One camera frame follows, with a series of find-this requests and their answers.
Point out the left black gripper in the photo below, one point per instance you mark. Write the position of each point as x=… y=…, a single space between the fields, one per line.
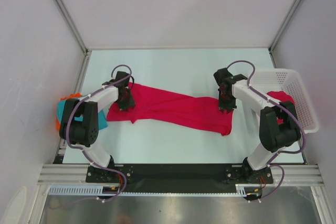
x=123 y=107

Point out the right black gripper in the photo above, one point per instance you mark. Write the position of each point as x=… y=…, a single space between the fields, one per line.
x=222 y=106

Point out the red t shirt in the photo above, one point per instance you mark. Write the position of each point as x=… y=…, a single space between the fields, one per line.
x=281 y=96
x=201 y=113

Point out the white plastic perforated basket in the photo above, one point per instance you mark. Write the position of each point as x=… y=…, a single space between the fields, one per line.
x=290 y=82

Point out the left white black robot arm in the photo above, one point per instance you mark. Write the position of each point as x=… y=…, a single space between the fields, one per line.
x=79 y=125

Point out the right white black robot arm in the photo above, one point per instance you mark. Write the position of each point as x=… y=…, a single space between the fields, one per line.
x=278 y=124

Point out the folded teal t shirt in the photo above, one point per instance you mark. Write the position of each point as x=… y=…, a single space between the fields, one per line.
x=102 y=122

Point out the folded orange t shirt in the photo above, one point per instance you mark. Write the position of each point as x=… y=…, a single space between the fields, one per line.
x=69 y=96

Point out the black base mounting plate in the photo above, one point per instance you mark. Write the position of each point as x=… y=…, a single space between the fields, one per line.
x=190 y=178

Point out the white slotted cable duct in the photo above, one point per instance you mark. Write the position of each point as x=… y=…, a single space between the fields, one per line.
x=102 y=191

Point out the aluminium frame rail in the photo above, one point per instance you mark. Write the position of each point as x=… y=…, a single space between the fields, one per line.
x=75 y=174

